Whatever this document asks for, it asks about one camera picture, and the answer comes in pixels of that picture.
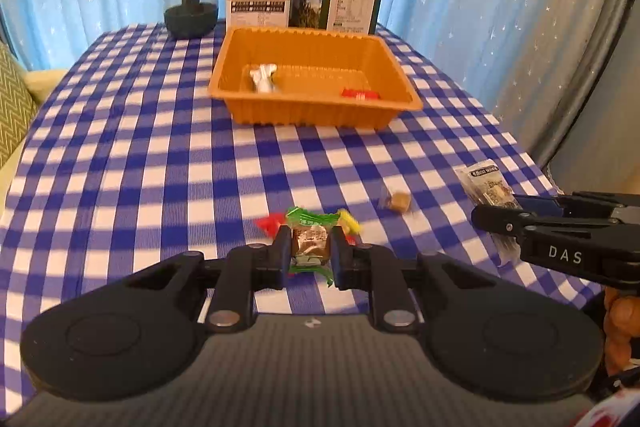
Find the dark green glass humidifier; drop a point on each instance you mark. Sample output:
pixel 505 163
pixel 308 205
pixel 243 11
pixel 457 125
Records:
pixel 189 19

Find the white green candy in tray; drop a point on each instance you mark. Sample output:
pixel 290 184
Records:
pixel 262 77

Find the grey curtain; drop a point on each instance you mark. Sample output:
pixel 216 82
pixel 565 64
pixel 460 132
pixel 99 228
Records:
pixel 591 141

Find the brown candy green wrapper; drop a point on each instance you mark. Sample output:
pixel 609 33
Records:
pixel 310 242

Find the red candy in tray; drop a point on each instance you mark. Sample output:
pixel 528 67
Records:
pixel 362 95

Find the blue white checkered tablecloth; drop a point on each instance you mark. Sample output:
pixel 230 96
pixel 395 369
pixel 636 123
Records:
pixel 130 161

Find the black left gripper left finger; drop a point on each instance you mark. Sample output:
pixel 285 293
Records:
pixel 246 270

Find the green chevron pillow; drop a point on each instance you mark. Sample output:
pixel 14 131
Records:
pixel 17 106

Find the clear grey snack packet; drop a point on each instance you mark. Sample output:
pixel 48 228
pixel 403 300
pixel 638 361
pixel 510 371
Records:
pixel 484 184

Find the orange plastic tray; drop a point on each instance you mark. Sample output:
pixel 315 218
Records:
pixel 314 67

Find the brown candy clear wrapper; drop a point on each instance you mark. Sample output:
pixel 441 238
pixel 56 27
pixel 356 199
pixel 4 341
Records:
pixel 396 201

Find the small red candy packet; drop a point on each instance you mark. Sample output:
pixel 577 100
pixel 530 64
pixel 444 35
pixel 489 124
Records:
pixel 271 224

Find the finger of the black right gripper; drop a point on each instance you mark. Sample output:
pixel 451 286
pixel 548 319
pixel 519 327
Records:
pixel 515 222
pixel 583 204

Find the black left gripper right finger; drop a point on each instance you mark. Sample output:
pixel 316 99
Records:
pixel 375 270

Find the right hand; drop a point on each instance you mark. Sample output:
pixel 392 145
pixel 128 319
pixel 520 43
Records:
pixel 621 327

